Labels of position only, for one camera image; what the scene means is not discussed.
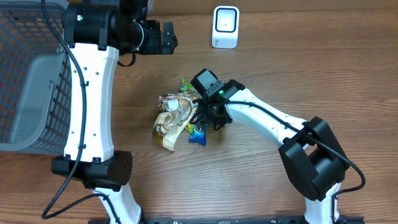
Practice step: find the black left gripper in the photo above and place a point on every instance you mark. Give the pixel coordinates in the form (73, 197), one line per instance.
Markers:
(155, 46)

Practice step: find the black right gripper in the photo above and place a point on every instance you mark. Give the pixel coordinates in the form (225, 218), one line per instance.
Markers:
(200, 116)

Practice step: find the blue Oreo cookie pack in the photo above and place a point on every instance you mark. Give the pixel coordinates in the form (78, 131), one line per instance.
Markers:
(198, 134)

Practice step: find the green Haribo gummy bag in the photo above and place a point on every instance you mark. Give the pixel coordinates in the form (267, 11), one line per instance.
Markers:
(191, 93)

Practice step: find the brown clear snack bag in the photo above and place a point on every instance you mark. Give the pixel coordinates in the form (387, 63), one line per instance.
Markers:
(176, 110)

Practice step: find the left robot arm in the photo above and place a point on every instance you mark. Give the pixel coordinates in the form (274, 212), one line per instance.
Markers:
(95, 35)

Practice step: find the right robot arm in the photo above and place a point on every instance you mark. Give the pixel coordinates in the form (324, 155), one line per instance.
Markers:
(312, 157)

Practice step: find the white barcode scanner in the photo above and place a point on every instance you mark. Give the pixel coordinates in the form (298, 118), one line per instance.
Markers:
(225, 29)

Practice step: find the grey plastic mesh basket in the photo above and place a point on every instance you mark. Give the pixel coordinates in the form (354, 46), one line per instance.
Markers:
(35, 82)

